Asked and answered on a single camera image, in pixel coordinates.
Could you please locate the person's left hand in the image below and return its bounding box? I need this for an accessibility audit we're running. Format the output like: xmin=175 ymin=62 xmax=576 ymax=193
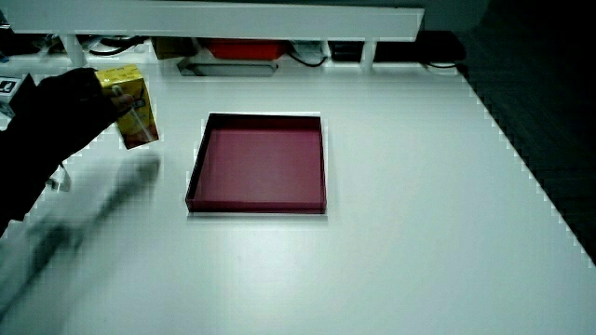
xmin=0 ymin=67 xmax=135 ymax=162

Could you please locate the yellow ice redtea carton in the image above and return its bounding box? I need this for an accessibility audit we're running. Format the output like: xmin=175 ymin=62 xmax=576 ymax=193
xmin=94 ymin=63 xmax=160 ymax=151

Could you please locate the person's left forearm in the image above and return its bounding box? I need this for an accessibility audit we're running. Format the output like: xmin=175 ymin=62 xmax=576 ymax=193
xmin=0 ymin=129 xmax=71 ymax=236

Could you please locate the brown cardboard box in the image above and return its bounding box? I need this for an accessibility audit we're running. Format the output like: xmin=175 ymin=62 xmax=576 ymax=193
xmin=152 ymin=36 xmax=198 ymax=60

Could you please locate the grey metal stand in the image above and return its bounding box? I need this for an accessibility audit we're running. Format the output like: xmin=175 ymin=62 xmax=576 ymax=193
xmin=176 ymin=57 xmax=280 ymax=78

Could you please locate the white desk shelf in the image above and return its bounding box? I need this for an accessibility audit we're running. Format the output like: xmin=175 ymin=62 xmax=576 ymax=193
xmin=0 ymin=0 xmax=426 ymax=70

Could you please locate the red plastic box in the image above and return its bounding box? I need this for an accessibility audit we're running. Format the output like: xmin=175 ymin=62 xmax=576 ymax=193
xmin=203 ymin=38 xmax=289 ymax=61

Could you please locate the dark red square tray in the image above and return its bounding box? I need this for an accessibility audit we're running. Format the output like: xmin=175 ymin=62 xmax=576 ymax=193
xmin=184 ymin=112 xmax=328 ymax=215

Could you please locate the white plastic bag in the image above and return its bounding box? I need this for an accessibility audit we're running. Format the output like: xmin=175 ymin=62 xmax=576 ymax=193
xmin=289 ymin=40 xmax=328 ymax=62

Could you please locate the black electronic device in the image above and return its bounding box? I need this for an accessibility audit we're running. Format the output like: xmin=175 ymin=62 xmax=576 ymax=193
xmin=328 ymin=30 xmax=467 ymax=64

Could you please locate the black cable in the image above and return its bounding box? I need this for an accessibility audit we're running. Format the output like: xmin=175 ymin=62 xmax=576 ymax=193
xmin=285 ymin=46 xmax=329 ymax=69
xmin=87 ymin=35 xmax=151 ymax=58

